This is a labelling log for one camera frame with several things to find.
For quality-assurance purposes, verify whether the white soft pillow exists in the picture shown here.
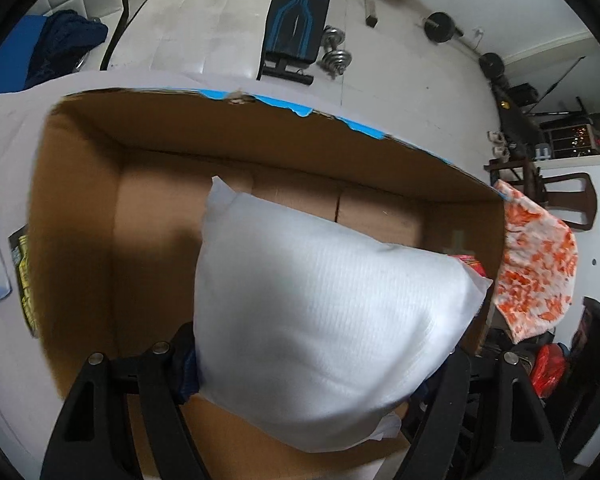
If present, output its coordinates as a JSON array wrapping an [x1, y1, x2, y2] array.
[[193, 179, 491, 453]]

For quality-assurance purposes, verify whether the black yellow shoe wipes pack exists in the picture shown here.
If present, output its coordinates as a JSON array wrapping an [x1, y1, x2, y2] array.
[[8, 226, 38, 338]]

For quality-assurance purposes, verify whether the red plastic bag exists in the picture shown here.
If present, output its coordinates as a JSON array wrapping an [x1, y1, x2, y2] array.
[[530, 344, 567, 399]]

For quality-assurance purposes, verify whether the orange white floral cloth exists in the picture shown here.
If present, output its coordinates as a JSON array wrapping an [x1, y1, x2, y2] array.
[[493, 180, 579, 344]]

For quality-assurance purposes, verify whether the red packet in box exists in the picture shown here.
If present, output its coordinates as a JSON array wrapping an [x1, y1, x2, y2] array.
[[453, 255, 488, 278]]

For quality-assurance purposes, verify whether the brown wooden chair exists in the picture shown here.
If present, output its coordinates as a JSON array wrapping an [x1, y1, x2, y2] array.
[[483, 158, 597, 232]]

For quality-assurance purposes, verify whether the brown cardboard box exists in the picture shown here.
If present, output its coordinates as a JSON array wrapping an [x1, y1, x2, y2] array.
[[28, 90, 505, 479]]

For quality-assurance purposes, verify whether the blue foam mat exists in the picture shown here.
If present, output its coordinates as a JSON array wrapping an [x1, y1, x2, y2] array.
[[0, 15, 46, 94]]

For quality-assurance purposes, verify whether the metal dumbbell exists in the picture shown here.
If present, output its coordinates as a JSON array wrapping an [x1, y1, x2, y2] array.
[[318, 26, 352, 79]]

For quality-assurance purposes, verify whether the black barbell weight plate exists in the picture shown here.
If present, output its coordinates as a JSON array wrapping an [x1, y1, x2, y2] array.
[[424, 12, 464, 44]]

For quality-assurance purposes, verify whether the dark blue clothing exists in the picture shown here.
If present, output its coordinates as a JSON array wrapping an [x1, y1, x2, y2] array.
[[24, 10, 108, 89]]

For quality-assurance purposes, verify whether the white padded chair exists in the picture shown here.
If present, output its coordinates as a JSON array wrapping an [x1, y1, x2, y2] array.
[[30, 0, 271, 79]]

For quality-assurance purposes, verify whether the black blue workout bench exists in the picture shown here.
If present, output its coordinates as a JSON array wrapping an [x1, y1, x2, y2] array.
[[258, 0, 330, 86]]

